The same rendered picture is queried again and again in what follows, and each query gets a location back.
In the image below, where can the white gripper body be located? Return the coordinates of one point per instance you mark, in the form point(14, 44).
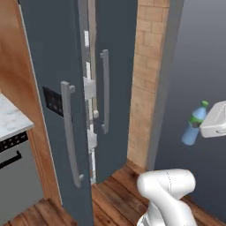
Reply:
point(216, 119)

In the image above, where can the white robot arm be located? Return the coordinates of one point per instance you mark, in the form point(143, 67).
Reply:
point(164, 191)

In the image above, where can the dark grey fridge door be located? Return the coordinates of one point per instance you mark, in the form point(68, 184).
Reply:
point(117, 88)

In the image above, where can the dark grey freezer door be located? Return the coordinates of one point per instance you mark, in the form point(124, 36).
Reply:
point(53, 53)

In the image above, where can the blue water bottle green cap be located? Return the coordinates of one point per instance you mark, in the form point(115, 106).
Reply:
point(190, 135)

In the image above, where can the fridge body with inner shelves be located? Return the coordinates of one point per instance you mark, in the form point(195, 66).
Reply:
point(89, 88)

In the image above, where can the wooden cabinet side panel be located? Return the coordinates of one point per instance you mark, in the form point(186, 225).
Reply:
point(17, 58)

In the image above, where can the grey dishwasher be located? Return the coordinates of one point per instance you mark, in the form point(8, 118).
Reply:
point(17, 185)

